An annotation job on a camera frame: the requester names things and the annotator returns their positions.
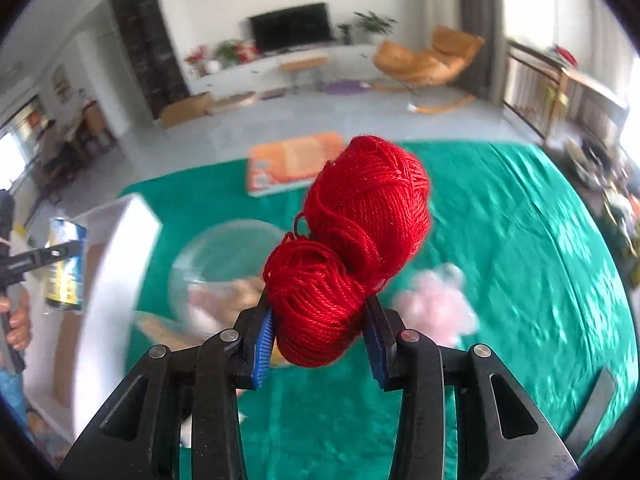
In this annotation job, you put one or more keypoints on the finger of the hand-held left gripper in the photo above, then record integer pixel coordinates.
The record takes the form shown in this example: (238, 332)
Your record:
(45, 255)

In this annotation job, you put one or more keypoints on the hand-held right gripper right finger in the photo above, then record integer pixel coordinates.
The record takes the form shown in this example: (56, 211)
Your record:
(375, 355)

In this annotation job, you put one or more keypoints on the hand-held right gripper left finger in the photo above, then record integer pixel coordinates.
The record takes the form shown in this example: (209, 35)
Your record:
(262, 355)

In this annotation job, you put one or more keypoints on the blue yellow can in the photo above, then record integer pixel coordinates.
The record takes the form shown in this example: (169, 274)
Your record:
(65, 270)

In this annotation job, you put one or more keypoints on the white board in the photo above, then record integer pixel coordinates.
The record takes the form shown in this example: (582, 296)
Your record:
(110, 285)

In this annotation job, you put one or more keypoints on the red yarn skein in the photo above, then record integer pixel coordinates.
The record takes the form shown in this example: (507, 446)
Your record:
(360, 220)

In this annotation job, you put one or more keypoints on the person's left hand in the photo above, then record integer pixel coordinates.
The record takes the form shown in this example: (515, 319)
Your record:
(21, 322)

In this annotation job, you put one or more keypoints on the pink plush toy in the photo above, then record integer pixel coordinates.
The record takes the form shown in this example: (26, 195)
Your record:
(440, 305)

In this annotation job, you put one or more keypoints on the clear glass bowl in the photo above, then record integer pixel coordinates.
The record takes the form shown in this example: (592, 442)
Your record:
(220, 255)

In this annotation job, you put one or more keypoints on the person's jeans leg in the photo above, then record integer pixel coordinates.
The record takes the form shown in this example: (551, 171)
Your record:
(12, 400)

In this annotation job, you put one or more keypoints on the green tablecloth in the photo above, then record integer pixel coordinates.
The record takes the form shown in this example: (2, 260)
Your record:
(500, 240)

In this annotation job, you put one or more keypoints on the orange book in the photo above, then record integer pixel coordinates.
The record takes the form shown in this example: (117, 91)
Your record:
(295, 160)

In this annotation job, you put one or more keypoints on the brown cardboard box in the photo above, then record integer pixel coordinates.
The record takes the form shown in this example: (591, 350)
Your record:
(185, 110)

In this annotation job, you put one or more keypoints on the dark display cabinet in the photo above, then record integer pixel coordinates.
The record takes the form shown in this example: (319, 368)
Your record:
(145, 40)

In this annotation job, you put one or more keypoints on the round tan floor cushion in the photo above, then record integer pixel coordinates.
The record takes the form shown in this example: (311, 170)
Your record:
(231, 102)

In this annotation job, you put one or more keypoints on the red flowers in white vase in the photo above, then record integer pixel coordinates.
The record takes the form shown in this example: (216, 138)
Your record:
(196, 57)

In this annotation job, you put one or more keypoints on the white television cabinet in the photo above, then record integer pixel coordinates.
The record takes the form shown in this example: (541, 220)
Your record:
(235, 72)

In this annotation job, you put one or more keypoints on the purple floor mat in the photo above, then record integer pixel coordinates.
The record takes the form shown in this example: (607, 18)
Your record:
(345, 88)

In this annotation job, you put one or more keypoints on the green leafy potted plant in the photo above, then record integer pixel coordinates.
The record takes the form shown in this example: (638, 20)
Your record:
(229, 51)

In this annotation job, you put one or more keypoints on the pile of assorted clutter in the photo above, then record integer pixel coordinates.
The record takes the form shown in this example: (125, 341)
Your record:
(605, 190)

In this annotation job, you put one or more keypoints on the wooden stool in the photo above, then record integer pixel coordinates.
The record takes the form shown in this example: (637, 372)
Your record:
(302, 64)

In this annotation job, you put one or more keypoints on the orange lounge chair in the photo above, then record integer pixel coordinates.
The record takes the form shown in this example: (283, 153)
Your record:
(425, 62)

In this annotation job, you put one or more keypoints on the wooden railing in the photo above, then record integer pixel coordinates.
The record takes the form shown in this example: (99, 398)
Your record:
(560, 90)

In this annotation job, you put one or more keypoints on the small potted plant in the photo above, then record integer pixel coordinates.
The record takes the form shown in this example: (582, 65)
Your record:
(345, 32)

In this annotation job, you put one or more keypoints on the black television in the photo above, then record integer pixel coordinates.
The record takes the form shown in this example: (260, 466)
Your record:
(292, 27)

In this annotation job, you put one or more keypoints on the large potted plant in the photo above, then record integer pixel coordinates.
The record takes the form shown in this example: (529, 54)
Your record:
(375, 22)

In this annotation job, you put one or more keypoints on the grey curtain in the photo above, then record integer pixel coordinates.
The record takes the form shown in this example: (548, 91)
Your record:
(477, 20)

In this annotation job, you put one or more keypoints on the framed wall picture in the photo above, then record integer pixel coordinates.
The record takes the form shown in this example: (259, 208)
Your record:
(60, 85)

